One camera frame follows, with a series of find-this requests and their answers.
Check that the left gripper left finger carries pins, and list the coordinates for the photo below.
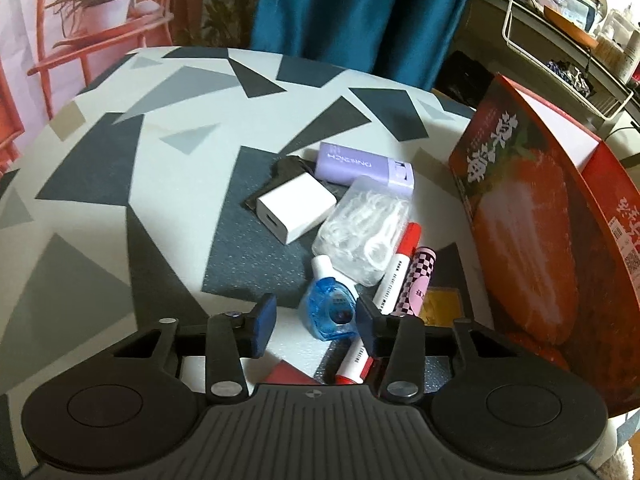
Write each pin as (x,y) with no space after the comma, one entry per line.
(230,337)

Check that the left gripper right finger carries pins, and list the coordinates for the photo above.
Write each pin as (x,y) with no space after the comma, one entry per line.
(399,342)

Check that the pink checkered tube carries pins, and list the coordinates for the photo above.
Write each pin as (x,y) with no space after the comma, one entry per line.
(417,280)

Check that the red white marker pen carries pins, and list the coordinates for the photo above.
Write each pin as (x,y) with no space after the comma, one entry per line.
(355,365)

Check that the blue eye drop bottle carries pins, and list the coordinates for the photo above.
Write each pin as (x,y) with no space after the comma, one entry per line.
(328,307)

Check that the clear floss pick box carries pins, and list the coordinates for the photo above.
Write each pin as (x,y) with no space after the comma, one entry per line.
(363,232)

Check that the white USB charger block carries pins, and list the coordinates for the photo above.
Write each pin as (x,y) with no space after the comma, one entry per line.
(295,207)

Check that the purple rectangular case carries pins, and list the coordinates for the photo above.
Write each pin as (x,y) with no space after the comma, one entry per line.
(340,165)

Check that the red strawberry cardboard box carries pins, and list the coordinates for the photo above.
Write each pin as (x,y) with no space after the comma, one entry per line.
(555,221)

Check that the teal curtain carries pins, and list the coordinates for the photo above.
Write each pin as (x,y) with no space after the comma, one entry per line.
(401,40)

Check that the white desk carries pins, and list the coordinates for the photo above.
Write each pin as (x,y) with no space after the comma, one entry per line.
(478,36)

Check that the orange tray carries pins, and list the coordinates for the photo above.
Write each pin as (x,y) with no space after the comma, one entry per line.
(569,28)

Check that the white wire basket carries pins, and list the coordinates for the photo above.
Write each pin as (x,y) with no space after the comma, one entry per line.
(538,42)

